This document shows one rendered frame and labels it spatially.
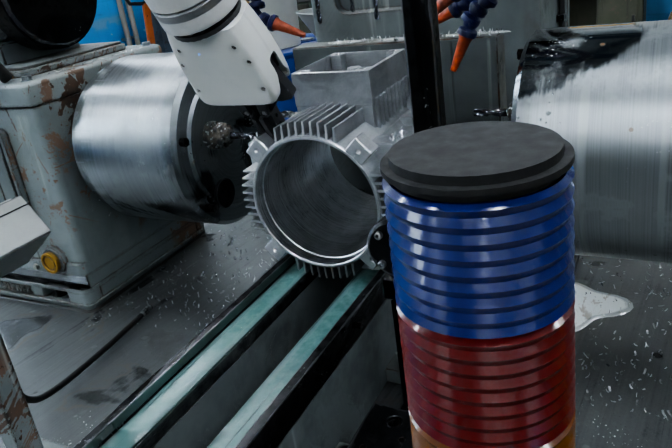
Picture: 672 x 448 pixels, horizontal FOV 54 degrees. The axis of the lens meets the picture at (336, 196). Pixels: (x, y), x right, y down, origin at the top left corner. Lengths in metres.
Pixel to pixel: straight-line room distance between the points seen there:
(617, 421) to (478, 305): 0.56
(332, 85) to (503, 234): 0.58
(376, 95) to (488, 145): 0.55
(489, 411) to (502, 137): 0.09
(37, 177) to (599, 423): 0.80
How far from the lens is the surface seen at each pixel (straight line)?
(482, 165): 0.19
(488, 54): 0.88
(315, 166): 0.89
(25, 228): 0.72
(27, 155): 1.05
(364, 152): 0.68
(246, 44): 0.65
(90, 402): 0.90
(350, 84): 0.75
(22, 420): 0.79
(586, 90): 0.66
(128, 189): 0.95
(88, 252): 1.07
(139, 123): 0.90
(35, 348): 1.06
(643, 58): 0.68
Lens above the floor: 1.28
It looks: 21 degrees down
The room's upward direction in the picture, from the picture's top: 8 degrees counter-clockwise
